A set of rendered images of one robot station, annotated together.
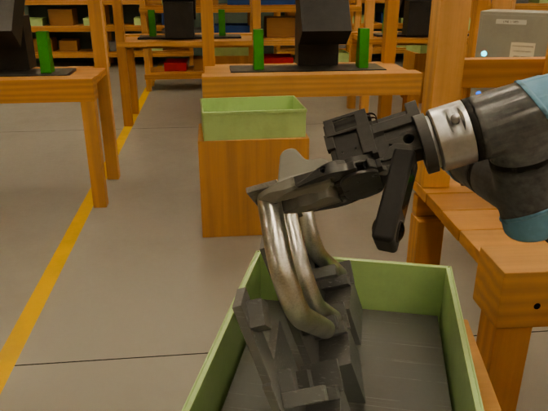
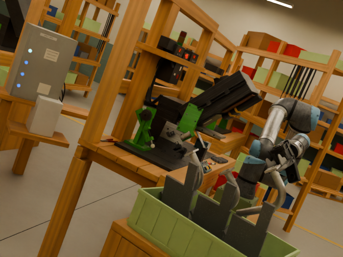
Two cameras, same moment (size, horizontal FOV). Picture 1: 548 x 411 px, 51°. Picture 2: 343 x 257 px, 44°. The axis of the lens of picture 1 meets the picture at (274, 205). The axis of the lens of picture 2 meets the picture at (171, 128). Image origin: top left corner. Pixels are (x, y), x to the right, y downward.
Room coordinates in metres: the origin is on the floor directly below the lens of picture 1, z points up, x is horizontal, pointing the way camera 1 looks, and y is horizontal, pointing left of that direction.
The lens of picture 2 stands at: (0.45, 1.63, 1.52)
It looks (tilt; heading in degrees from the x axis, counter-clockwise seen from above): 9 degrees down; 292
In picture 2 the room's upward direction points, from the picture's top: 22 degrees clockwise
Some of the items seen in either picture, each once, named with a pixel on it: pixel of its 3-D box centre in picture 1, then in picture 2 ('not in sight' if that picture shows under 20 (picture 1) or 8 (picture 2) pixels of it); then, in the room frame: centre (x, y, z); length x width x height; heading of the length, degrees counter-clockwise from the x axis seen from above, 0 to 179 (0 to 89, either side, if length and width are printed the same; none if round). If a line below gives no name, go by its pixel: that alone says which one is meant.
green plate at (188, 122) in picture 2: not in sight; (191, 119); (1.47, -1.17, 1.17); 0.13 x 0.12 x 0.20; 94
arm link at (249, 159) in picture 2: not in sight; (253, 168); (0.87, -0.78, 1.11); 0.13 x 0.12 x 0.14; 11
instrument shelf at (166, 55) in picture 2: not in sight; (173, 58); (1.80, -1.22, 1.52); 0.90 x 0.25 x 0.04; 94
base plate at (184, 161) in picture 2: not in sight; (172, 151); (1.54, -1.24, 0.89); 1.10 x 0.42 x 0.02; 94
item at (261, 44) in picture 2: not in sight; (262, 118); (1.70, -4.58, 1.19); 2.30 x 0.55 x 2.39; 137
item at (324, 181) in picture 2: not in sight; (318, 181); (0.75, -8.05, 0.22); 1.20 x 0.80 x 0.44; 46
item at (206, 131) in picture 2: not in sight; (199, 128); (1.45, -1.33, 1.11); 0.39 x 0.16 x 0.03; 4
